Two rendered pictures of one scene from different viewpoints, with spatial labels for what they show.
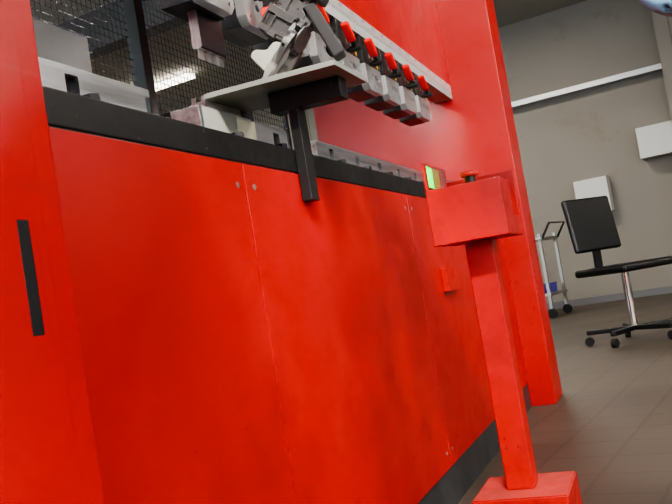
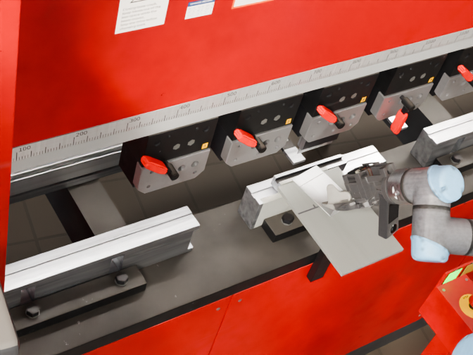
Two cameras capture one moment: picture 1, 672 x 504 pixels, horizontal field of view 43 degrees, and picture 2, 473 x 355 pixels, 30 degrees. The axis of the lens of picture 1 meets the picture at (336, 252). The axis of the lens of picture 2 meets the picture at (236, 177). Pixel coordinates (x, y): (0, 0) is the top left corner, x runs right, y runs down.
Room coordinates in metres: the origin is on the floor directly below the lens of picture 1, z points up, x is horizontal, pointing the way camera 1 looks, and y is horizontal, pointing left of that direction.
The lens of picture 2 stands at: (0.26, -0.28, 2.47)
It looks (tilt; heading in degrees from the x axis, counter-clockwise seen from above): 47 degrees down; 24
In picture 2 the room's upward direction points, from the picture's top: 19 degrees clockwise
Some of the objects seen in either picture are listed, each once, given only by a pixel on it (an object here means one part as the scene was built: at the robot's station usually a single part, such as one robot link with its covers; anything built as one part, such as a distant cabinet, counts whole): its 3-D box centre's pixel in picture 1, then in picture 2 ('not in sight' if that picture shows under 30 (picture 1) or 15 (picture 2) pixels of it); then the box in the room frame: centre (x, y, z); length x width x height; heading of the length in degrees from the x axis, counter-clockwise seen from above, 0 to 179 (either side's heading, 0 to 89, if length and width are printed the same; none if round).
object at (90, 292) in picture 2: not in sight; (77, 300); (1.08, 0.33, 0.89); 0.30 x 0.05 x 0.03; 160
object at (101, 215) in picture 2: not in sight; (55, 159); (1.37, 0.69, 0.81); 0.64 x 0.08 x 0.14; 70
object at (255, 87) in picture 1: (287, 88); (339, 218); (1.61, 0.04, 1.00); 0.26 x 0.18 x 0.01; 70
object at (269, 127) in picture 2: not in sight; (253, 117); (1.45, 0.26, 1.26); 0.15 x 0.09 x 0.17; 160
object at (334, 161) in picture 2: (224, 112); (310, 172); (1.68, 0.17, 0.98); 0.20 x 0.03 x 0.03; 160
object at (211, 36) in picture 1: (208, 40); (320, 134); (1.66, 0.18, 1.13); 0.10 x 0.02 x 0.10; 160
